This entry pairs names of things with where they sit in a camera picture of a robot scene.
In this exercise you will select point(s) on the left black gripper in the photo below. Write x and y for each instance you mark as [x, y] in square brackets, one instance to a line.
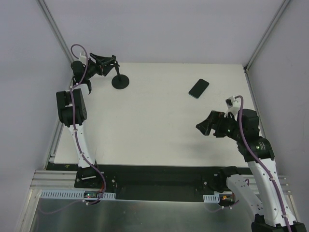
[102, 66]

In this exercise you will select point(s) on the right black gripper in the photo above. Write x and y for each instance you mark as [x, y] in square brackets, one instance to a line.
[217, 123]

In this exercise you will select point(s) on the black phone stand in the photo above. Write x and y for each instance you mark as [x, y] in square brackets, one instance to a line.
[120, 81]

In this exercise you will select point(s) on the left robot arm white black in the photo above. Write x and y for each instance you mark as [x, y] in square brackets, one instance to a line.
[72, 111]

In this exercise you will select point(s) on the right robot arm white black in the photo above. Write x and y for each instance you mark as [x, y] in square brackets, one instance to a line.
[269, 210]

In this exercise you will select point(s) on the black smartphone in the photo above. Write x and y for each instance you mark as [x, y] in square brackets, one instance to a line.
[199, 87]

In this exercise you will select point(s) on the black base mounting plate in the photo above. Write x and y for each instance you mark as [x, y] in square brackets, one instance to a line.
[150, 183]

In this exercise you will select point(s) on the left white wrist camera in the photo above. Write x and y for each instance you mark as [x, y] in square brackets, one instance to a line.
[83, 57]

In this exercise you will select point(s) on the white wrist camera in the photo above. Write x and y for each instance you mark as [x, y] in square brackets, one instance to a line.
[83, 57]
[233, 106]

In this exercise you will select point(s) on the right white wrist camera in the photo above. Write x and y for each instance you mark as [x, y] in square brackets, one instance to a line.
[233, 106]

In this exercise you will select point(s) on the right aluminium corner post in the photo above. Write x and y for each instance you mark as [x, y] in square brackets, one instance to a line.
[274, 21]

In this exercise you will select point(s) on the aluminium corner post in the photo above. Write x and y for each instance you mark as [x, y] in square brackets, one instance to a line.
[274, 21]
[56, 32]

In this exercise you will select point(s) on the right white cable duct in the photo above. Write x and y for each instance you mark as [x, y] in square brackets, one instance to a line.
[215, 198]

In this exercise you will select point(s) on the white cable duct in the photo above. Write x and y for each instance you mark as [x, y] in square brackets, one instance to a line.
[215, 198]
[70, 194]

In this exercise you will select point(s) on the left aluminium corner post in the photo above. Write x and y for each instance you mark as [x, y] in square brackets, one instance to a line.
[56, 32]

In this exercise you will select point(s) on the aluminium frame rail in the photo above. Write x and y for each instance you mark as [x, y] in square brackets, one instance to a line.
[47, 179]

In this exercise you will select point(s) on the left white cable duct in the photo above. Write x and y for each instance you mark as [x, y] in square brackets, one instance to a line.
[70, 194]

